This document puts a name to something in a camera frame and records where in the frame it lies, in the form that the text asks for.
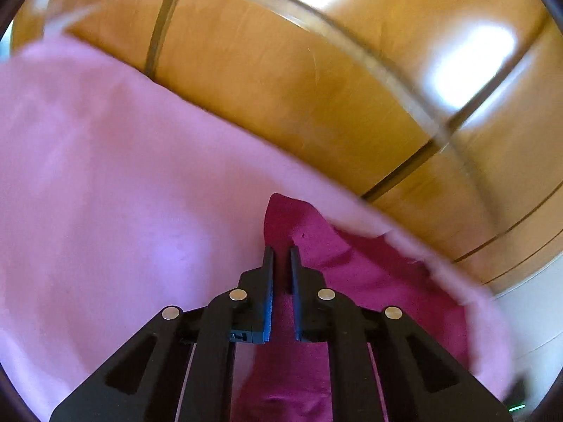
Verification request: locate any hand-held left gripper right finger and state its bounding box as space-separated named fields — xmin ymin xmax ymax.
xmin=288 ymin=246 xmax=513 ymax=422

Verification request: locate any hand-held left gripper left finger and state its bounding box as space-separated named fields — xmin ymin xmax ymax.
xmin=49 ymin=246 xmax=276 ymax=422

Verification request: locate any wooden wardrobe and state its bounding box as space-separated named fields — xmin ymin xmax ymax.
xmin=9 ymin=0 xmax=563 ymax=296

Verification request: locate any pink bedsheet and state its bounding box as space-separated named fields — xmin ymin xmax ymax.
xmin=0 ymin=35 xmax=516 ymax=422

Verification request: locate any dark red velvet garment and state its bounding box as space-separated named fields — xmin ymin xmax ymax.
xmin=231 ymin=192 xmax=473 ymax=422

